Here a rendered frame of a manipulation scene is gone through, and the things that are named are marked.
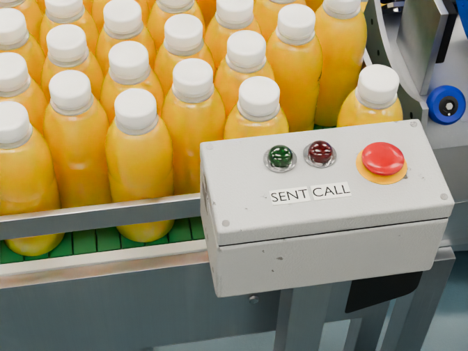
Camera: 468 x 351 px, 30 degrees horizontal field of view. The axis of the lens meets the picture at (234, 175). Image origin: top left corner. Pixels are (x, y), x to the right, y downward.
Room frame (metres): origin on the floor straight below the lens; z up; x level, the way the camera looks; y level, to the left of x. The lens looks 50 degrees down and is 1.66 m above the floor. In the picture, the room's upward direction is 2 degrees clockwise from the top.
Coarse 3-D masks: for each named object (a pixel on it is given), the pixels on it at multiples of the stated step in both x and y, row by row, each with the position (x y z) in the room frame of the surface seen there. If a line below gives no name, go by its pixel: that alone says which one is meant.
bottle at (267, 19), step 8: (256, 0) 0.78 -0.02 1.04; (264, 0) 0.77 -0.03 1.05; (272, 0) 0.76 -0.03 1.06; (280, 0) 0.76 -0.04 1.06; (288, 0) 0.76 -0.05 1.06; (296, 0) 0.76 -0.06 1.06; (304, 0) 0.78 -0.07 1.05; (256, 8) 0.77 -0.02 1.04; (264, 8) 0.76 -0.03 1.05; (272, 8) 0.76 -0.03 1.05; (280, 8) 0.76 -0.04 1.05; (256, 16) 0.76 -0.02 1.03; (264, 16) 0.76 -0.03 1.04; (272, 16) 0.75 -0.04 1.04; (264, 24) 0.75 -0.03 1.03; (272, 24) 0.75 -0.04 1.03; (264, 32) 0.75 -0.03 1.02
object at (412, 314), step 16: (448, 256) 0.74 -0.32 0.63; (432, 272) 0.73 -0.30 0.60; (448, 272) 0.73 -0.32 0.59; (416, 288) 0.73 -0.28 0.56; (432, 288) 0.73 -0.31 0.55; (400, 304) 0.75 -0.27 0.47; (416, 304) 0.73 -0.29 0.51; (432, 304) 0.73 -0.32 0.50; (400, 320) 0.74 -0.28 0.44; (416, 320) 0.73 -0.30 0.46; (384, 336) 0.77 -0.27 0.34; (400, 336) 0.73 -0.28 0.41; (416, 336) 0.73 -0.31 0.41
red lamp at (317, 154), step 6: (312, 144) 0.50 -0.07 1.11; (318, 144) 0.50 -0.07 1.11; (324, 144) 0.50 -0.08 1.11; (312, 150) 0.50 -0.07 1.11; (318, 150) 0.50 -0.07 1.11; (324, 150) 0.50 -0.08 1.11; (330, 150) 0.50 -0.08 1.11; (312, 156) 0.49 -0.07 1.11; (318, 156) 0.49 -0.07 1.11; (324, 156) 0.49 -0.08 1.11; (330, 156) 0.49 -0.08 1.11; (318, 162) 0.49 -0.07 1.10; (324, 162) 0.49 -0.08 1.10
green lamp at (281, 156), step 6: (270, 150) 0.50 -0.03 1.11; (276, 150) 0.49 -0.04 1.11; (282, 150) 0.49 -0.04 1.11; (288, 150) 0.50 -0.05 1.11; (270, 156) 0.49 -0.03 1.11; (276, 156) 0.49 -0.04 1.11; (282, 156) 0.49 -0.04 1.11; (288, 156) 0.49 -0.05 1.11; (270, 162) 0.49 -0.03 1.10; (276, 162) 0.48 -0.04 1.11; (282, 162) 0.48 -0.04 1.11; (288, 162) 0.49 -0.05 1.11
